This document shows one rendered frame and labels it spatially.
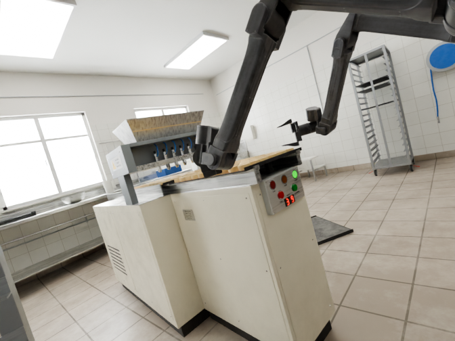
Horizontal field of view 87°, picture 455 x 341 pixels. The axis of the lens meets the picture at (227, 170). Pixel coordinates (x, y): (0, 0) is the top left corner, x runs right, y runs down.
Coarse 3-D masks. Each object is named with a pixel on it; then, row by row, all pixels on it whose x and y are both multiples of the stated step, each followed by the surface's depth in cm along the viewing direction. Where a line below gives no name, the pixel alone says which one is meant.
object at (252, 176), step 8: (256, 168) 89; (224, 176) 103; (232, 176) 99; (240, 176) 95; (248, 176) 92; (256, 176) 90; (168, 184) 144; (176, 184) 136; (184, 184) 130; (192, 184) 124; (200, 184) 118; (208, 184) 113; (216, 184) 109; (224, 184) 104; (232, 184) 100; (240, 184) 97; (248, 184) 93; (168, 192) 147; (176, 192) 139
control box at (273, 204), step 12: (288, 168) 107; (264, 180) 94; (276, 180) 97; (288, 180) 102; (300, 180) 107; (264, 192) 94; (276, 192) 96; (288, 192) 101; (300, 192) 106; (276, 204) 95
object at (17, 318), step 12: (0, 252) 41; (0, 264) 40; (0, 276) 39; (12, 288) 41; (12, 300) 40; (0, 312) 39; (12, 312) 40; (24, 312) 43; (0, 324) 39; (12, 324) 40; (24, 324) 41
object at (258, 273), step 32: (192, 192) 124; (224, 192) 104; (256, 192) 93; (192, 224) 132; (224, 224) 110; (256, 224) 94; (288, 224) 103; (192, 256) 143; (224, 256) 117; (256, 256) 99; (288, 256) 101; (320, 256) 116; (224, 288) 125; (256, 288) 105; (288, 288) 98; (320, 288) 112; (224, 320) 140; (256, 320) 111; (288, 320) 96; (320, 320) 109
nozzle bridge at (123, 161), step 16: (128, 144) 132; (144, 144) 138; (160, 144) 154; (176, 144) 161; (192, 144) 169; (112, 160) 146; (128, 160) 131; (144, 160) 146; (160, 160) 147; (176, 160) 154; (112, 176) 154; (128, 176) 140; (128, 192) 140
